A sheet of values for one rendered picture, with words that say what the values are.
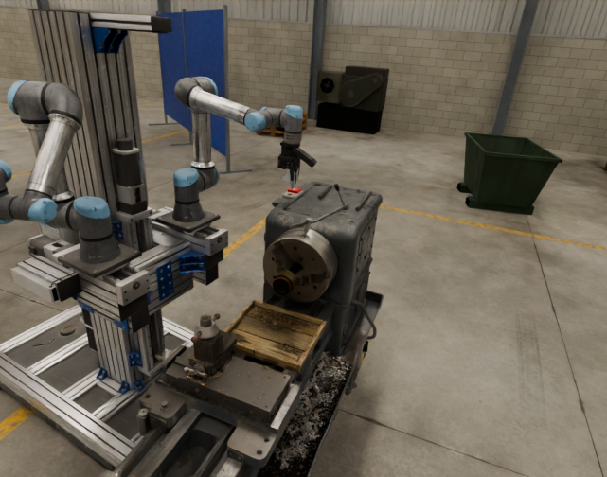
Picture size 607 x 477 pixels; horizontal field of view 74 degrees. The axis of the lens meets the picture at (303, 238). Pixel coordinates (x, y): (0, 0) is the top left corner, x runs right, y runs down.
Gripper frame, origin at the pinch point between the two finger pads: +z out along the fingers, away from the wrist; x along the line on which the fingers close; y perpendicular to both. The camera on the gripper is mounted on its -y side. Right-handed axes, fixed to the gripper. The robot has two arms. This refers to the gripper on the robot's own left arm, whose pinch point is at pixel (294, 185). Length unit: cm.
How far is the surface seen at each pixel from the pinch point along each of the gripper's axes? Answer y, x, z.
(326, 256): -24.1, 20.8, 20.4
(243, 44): 548, -976, -37
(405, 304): -56, -139, 138
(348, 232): -29.5, 6.7, 14.0
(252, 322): 0, 41, 49
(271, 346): -14, 52, 49
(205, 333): -4, 81, 24
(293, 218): -2.3, 5.3, 13.5
